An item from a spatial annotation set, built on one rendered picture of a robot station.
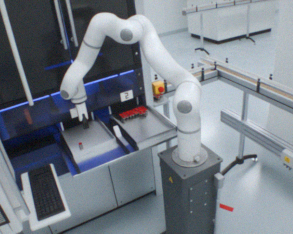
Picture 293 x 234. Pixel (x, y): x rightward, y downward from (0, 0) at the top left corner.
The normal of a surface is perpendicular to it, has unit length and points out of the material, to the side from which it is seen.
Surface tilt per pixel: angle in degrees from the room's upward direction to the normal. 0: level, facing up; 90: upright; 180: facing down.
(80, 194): 90
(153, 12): 90
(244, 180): 0
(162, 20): 90
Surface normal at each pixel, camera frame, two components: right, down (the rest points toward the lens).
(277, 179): -0.10, -0.86
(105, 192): 0.48, 0.40
